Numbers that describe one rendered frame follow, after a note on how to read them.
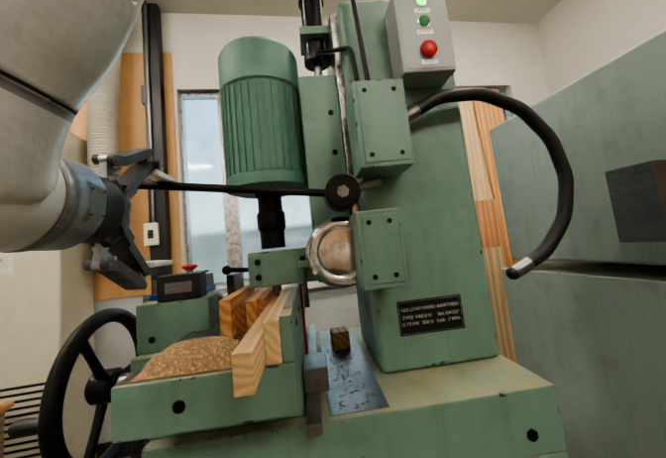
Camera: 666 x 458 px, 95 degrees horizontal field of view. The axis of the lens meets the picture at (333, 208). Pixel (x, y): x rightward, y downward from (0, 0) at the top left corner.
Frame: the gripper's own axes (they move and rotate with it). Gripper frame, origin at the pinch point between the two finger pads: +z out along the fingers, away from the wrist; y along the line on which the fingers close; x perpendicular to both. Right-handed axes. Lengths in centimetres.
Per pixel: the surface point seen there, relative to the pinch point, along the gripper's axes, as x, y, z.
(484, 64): -164, 136, 167
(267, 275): -15.6, -10.2, 10.5
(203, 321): -4.0, -18.5, 9.3
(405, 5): -42, 39, -3
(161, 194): 65, 27, 135
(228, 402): -14.6, -22.3, -13.7
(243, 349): -17.5, -14.6, -19.7
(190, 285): -1.4, -11.6, 9.2
